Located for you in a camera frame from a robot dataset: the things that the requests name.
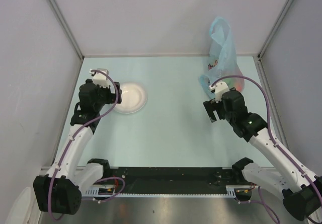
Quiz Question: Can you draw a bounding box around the light blue plastic bag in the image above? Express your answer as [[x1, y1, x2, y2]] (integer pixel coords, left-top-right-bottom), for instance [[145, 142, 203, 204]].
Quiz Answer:
[[199, 17, 243, 99]]

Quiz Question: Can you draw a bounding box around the white paper plate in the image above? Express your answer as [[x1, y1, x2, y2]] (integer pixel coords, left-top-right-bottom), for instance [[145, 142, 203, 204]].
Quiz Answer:
[[114, 82, 147, 114]]

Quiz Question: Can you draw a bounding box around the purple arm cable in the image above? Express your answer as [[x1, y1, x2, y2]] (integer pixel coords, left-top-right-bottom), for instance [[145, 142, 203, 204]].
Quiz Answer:
[[47, 69, 125, 221], [210, 75, 322, 224]]

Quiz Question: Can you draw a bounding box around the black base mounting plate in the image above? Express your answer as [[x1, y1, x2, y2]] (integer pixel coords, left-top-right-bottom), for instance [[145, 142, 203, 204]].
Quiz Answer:
[[103, 167, 251, 195]]

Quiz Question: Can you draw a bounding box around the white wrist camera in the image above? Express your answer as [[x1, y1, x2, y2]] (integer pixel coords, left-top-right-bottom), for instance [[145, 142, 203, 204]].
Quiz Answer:
[[209, 81, 229, 103], [90, 68, 109, 88]]

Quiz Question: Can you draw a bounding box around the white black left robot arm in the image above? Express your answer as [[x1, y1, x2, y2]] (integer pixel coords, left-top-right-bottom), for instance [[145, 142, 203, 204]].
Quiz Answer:
[[33, 79, 122, 215]]

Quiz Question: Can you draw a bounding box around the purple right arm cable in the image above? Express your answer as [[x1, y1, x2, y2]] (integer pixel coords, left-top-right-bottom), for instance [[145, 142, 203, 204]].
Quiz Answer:
[[210, 75, 322, 224]]

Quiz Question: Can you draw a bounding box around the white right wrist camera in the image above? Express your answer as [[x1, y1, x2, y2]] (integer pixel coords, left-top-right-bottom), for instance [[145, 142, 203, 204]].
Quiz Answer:
[[209, 81, 229, 103]]

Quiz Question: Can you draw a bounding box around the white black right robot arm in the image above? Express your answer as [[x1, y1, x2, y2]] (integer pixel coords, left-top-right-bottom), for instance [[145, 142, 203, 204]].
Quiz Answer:
[[203, 90, 321, 221]]

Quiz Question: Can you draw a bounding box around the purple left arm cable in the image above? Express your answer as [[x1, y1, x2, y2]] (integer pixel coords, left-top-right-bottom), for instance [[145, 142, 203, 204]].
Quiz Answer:
[[47, 69, 125, 221]]

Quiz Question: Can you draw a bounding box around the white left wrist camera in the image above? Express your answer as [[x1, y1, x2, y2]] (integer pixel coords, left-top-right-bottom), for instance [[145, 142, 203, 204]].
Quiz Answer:
[[90, 68, 109, 88]]

